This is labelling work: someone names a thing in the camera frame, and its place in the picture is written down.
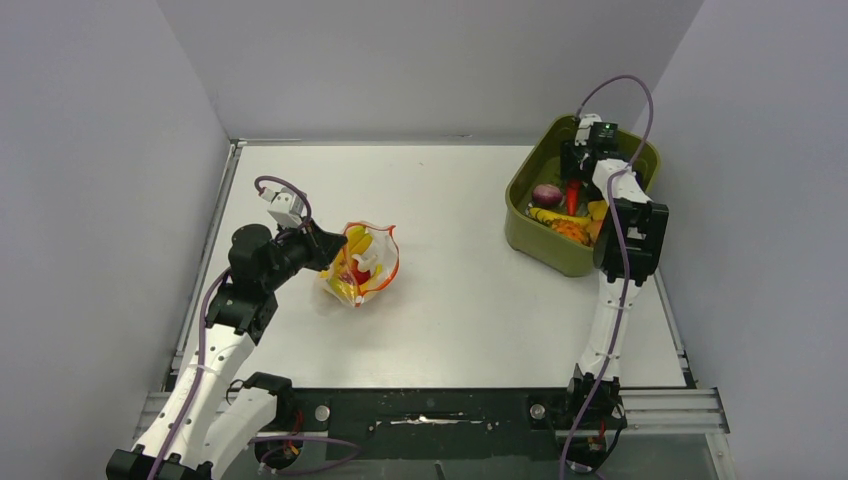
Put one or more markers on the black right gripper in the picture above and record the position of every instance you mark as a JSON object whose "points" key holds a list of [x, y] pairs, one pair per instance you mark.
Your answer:
{"points": [[570, 152]]}

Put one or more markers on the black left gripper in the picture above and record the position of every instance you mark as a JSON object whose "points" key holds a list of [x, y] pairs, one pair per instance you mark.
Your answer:
{"points": [[322, 246]]}

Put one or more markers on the orange carrot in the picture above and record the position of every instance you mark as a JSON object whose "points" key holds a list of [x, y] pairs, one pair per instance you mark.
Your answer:
{"points": [[572, 193]]}

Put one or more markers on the yellow banana bunch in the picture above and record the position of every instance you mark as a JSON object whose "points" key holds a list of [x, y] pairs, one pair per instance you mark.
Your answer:
{"points": [[338, 279]]}

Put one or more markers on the clear zip top bag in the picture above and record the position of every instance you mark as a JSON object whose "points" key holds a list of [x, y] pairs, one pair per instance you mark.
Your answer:
{"points": [[391, 259]]}

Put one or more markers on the red apple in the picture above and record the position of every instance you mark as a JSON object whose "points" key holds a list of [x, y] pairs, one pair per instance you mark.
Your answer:
{"points": [[360, 277]]}

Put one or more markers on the small yellow banana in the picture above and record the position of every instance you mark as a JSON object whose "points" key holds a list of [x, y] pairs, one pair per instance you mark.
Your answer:
{"points": [[375, 278]]}

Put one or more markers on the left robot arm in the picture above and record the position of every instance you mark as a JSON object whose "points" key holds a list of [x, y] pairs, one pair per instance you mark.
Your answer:
{"points": [[190, 438]]}

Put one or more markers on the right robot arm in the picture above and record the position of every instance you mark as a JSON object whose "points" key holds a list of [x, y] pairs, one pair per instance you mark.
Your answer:
{"points": [[626, 252]]}

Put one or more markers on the purple red onion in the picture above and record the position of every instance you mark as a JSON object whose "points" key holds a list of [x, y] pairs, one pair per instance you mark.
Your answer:
{"points": [[547, 196]]}

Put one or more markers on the green plastic bin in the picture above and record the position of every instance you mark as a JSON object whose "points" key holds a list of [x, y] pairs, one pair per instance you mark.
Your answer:
{"points": [[542, 164]]}

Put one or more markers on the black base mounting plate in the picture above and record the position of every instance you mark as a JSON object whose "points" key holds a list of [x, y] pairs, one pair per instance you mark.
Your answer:
{"points": [[577, 422]]}

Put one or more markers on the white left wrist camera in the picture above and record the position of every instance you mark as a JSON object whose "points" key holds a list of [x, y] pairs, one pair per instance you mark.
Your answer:
{"points": [[284, 206]]}

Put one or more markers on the aluminium frame rail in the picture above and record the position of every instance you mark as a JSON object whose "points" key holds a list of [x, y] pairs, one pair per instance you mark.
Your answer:
{"points": [[669, 411]]}

